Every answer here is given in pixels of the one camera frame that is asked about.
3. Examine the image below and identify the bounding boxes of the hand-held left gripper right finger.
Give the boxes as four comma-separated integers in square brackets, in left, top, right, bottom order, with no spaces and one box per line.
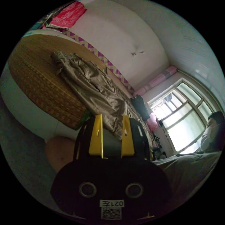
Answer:
[121,114,135,158]

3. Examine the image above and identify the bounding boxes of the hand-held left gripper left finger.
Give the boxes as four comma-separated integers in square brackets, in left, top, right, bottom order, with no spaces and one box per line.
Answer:
[89,114,104,158]

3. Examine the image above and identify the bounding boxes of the khaki pants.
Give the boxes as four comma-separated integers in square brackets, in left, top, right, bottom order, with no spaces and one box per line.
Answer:
[51,51,134,140]

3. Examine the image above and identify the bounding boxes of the pile of clothes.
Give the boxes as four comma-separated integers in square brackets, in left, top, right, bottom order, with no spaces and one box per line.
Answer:
[130,94,157,132]

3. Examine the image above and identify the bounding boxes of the person's body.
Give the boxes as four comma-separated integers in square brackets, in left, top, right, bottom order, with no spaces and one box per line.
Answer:
[45,136,76,174]

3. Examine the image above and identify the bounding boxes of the window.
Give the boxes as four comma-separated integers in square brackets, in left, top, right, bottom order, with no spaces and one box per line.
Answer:
[147,79,213,155]

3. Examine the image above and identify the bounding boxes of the pink curtain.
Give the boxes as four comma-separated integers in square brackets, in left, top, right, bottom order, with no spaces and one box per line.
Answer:
[134,66,177,96]

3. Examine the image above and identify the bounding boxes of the grey cloth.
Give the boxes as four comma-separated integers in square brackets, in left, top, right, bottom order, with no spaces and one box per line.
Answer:
[152,151,222,195]

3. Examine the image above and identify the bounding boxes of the bed with woven mat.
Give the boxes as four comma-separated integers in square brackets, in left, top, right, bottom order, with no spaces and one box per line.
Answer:
[7,29,154,159]

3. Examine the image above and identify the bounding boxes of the red patterned blanket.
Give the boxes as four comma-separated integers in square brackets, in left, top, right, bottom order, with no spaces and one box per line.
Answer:
[47,0,87,30]

